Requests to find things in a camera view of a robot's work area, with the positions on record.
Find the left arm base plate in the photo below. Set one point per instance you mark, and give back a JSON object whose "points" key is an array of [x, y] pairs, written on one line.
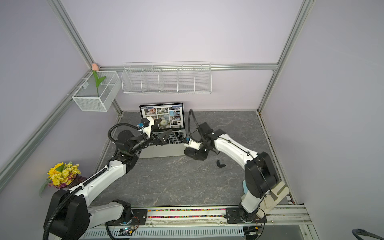
{"points": [[136, 216]]}

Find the white wire wall shelf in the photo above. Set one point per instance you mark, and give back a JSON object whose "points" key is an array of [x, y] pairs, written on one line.
{"points": [[167, 78]]}

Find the white mesh wall basket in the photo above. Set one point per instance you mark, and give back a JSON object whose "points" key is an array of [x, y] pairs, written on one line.
{"points": [[86, 95]]}

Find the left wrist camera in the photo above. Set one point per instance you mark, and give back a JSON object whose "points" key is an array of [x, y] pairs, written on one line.
{"points": [[145, 126]]}

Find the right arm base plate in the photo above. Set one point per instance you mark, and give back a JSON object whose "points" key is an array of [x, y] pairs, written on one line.
{"points": [[236, 215]]}

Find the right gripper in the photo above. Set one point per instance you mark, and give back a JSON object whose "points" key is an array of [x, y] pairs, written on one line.
{"points": [[197, 153]]}

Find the light blue garden trowel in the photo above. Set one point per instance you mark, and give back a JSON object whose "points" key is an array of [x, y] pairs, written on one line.
{"points": [[245, 189]]}

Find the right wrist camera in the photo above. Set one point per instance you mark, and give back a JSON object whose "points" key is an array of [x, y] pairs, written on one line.
{"points": [[189, 143]]}

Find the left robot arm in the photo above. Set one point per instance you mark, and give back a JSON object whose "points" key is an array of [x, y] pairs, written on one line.
{"points": [[70, 214]]}

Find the black mouse battery cover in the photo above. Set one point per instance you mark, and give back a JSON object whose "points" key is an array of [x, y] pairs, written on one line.
{"points": [[220, 165]]}

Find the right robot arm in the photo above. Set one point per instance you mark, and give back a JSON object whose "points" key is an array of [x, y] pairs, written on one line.
{"points": [[260, 174]]}

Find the white vented cable duct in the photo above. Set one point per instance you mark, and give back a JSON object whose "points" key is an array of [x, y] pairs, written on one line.
{"points": [[177, 233]]}

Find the pink artificial tulip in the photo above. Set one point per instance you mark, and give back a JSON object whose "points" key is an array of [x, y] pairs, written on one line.
{"points": [[98, 80]]}

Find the yellow flower bouquet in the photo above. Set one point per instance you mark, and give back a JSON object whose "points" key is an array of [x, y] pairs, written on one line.
{"points": [[63, 176]]}

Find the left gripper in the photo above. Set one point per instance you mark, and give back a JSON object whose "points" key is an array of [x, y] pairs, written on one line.
{"points": [[160, 140]]}

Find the silver laptop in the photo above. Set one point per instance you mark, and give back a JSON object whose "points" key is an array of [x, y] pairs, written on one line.
{"points": [[174, 114]]}

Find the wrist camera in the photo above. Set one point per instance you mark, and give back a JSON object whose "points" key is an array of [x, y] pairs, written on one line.
{"points": [[145, 126], [189, 143]]}

